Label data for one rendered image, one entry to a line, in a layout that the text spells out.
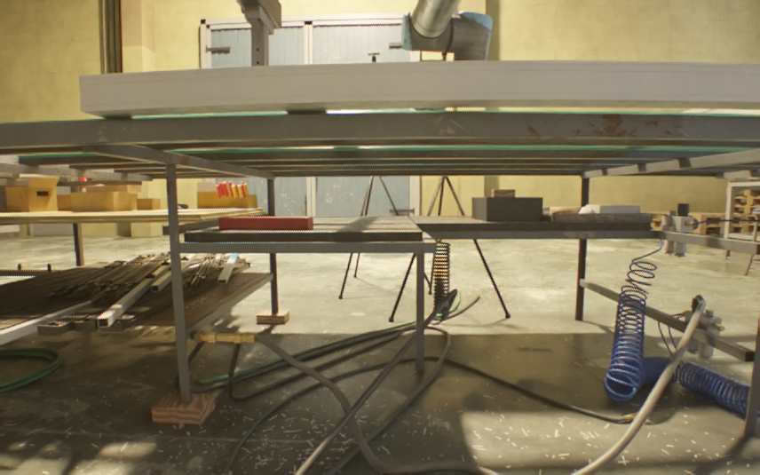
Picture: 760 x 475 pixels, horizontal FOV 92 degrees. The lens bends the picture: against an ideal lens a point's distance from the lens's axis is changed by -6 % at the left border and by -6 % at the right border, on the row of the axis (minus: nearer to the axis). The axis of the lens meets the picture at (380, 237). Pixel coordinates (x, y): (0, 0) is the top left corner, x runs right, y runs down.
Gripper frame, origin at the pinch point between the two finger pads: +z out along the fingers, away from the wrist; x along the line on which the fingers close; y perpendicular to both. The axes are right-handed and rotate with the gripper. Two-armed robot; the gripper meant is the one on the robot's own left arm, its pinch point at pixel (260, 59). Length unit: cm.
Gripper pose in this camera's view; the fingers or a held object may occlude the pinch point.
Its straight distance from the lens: 83.6
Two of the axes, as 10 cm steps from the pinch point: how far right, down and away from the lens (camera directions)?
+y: -10.0, 0.0, 0.5
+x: -0.5, 1.0, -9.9
